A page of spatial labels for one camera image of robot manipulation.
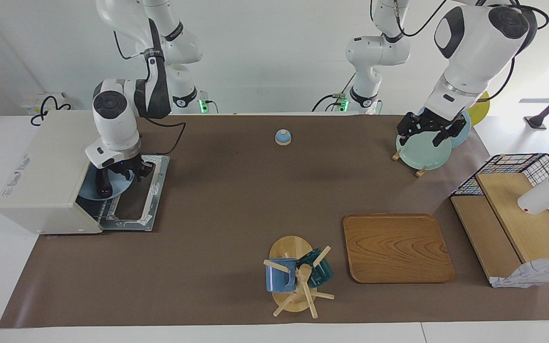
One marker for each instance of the light blue plate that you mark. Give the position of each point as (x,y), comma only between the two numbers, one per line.
(122,183)

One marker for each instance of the mint green plate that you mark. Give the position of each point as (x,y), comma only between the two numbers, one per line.
(422,155)

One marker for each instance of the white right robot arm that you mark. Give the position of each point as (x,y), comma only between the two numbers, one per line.
(112,124)

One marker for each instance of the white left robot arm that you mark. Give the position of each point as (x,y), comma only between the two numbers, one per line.
(470,52)

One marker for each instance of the white patterned cloth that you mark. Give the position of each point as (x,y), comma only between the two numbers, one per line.
(536,274)

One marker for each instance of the yellow plate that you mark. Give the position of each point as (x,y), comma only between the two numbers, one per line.
(480,112)

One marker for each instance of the brown table mat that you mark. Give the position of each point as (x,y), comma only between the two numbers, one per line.
(255,214)

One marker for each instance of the white bottle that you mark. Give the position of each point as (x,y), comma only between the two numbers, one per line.
(541,197)

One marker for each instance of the blue bell on wooden base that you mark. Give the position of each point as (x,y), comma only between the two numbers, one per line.
(283,137)

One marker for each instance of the white power strip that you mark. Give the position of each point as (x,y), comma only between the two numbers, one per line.
(31,102)

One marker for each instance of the wooden plate rack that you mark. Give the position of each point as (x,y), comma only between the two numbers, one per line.
(421,171)

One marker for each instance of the blue mug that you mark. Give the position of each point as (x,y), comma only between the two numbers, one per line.
(277,278)

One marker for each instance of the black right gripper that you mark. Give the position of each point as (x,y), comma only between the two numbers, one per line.
(127,164)

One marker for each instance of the pale blue racked plate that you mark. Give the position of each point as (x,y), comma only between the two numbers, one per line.
(462,133)

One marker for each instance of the wooden mug tree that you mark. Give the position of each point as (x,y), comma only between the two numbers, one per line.
(289,247)

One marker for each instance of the dark purple eggplant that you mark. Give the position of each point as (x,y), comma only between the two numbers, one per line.
(104,188)

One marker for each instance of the cream toaster oven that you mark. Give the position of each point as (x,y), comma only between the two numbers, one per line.
(45,171)

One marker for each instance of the teal mug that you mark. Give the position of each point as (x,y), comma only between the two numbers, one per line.
(322,274)

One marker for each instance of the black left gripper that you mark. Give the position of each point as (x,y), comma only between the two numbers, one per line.
(429,123)

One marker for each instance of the brown wooden tray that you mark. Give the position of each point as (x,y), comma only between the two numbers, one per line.
(398,247)

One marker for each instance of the light wooden shelf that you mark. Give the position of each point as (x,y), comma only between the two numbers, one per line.
(527,228)

